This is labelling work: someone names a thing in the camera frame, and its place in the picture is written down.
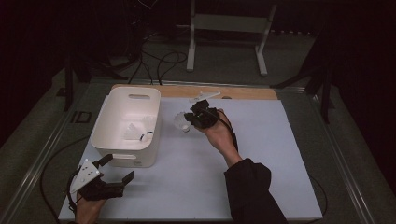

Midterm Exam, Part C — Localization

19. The black tripod stand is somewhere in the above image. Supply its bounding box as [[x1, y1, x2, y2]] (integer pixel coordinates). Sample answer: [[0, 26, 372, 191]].
[[270, 18, 336, 124], [64, 52, 129, 113]]

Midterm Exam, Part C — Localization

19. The aluminium frame rail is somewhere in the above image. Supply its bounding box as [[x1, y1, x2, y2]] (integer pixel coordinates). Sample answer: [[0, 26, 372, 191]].
[[0, 92, 82, 224], [310, 92, 376, 224]]

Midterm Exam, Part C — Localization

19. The white plastic bin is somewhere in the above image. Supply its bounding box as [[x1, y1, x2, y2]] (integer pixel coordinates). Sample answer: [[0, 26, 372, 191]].
[[90, 86, 163, 169]]

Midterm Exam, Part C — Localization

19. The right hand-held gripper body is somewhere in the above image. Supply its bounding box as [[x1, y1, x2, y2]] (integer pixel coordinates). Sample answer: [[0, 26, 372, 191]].
[[189, 91, 221, 129]]

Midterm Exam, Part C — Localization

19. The person's right hand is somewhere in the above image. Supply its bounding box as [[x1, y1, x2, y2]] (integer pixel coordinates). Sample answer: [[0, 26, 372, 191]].
[[195, 108, 243, 169]]

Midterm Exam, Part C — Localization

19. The long black floor cable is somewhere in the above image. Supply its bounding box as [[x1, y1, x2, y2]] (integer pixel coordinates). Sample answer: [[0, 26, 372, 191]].
[[39, 134, 92, 224]]

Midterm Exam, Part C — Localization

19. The left hand-held gripper cable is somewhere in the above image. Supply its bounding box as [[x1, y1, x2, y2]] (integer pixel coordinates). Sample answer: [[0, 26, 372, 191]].
[[65, 169, 82, 216]]

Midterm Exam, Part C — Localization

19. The pale table mat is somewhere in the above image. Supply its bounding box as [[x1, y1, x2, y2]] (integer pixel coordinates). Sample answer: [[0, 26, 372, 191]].
[[58, 96, 324, 222]]

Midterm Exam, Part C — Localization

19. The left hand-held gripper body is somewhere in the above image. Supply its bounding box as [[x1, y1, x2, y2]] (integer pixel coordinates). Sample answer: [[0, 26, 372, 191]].
[[69, 158, 125, 202]]

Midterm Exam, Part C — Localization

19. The person's left hand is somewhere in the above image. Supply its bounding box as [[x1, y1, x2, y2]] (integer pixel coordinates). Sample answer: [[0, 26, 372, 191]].
[[75, 195, 106, 224]]

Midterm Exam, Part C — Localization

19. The white feather shuttlecock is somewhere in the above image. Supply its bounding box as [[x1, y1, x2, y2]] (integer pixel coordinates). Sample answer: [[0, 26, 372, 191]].
[[123, 122, 148, 143], [141, 115, 157, 137], [173, 111, 191, 133]]

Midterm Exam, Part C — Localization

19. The looped black floor cable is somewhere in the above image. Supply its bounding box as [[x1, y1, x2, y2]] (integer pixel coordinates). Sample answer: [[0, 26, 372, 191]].
[[128, 46, 189, 86]]

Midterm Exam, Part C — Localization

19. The white metal stand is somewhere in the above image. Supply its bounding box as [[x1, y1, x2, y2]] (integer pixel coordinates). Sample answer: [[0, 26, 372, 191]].
[[176, 0, 278, 77]]

